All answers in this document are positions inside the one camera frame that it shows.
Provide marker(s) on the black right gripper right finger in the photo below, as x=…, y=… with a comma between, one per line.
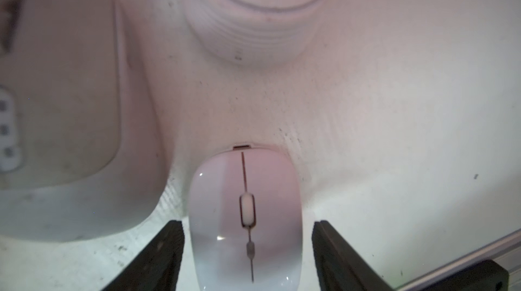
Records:
x=338, y=265

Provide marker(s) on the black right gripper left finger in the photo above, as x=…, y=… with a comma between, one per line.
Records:
x=157, y=266

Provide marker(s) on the grey computer mouse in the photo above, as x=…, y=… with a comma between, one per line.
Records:
x=81, y=150

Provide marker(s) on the white slim mouse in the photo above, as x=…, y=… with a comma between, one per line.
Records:
x=246, y=221

